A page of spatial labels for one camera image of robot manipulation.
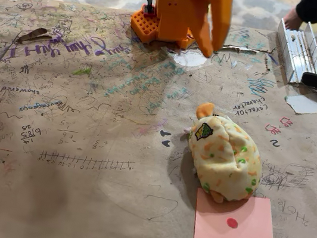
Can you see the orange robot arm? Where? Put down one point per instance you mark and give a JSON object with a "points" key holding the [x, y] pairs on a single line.
{"points": [[168, 18]]}

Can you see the bare foot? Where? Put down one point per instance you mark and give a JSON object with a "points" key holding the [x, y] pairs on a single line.
{"points": [[291, 20]]}

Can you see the orange gripper black servo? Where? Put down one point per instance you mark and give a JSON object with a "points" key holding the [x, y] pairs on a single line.
{"points": [[211, 18]]}

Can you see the white paper scrap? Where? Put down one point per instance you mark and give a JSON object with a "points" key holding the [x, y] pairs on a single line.
{"points": [[304, 105]]}

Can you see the plush cat toy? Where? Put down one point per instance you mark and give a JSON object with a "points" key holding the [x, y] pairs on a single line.
{"points": [[227, 163]]}

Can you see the scribbled brown paper table cover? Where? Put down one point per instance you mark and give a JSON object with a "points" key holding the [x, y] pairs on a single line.
{"points": [[73, 202]]}

